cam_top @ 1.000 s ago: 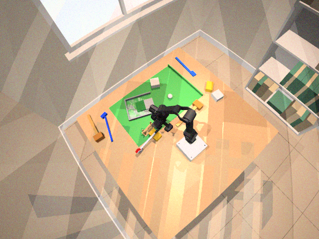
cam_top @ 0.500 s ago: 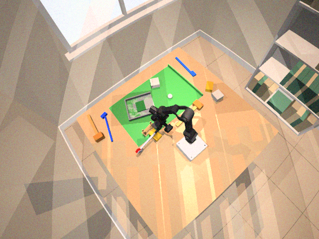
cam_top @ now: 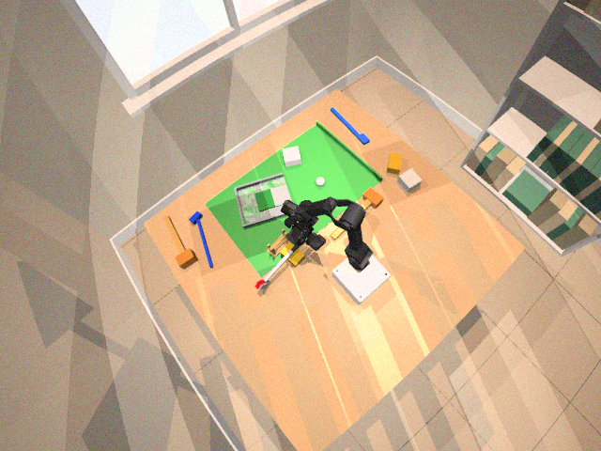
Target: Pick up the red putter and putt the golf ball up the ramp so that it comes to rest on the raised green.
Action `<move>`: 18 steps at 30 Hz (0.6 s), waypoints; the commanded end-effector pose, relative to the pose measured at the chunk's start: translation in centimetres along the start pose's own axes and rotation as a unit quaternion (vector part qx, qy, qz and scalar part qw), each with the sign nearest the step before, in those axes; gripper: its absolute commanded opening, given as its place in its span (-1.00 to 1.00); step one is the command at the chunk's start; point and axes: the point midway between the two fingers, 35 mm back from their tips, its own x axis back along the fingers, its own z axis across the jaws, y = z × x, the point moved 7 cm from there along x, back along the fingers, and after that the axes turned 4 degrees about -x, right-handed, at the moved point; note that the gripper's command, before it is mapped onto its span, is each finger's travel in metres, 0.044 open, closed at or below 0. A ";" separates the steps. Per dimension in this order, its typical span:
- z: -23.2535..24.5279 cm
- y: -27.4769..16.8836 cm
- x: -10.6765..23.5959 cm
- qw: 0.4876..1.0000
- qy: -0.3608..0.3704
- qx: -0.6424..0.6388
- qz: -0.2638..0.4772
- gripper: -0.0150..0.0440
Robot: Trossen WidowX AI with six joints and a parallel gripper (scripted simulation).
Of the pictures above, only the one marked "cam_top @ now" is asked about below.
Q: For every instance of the red golf putter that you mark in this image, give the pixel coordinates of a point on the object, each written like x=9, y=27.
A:
x=264, y=282

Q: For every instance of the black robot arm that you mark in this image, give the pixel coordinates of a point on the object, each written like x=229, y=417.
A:
x=358, y=253

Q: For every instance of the green flat mat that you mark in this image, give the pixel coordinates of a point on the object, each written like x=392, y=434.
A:
x=345, y=178

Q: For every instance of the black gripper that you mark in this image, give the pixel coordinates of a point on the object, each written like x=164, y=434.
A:
x=313, y=240

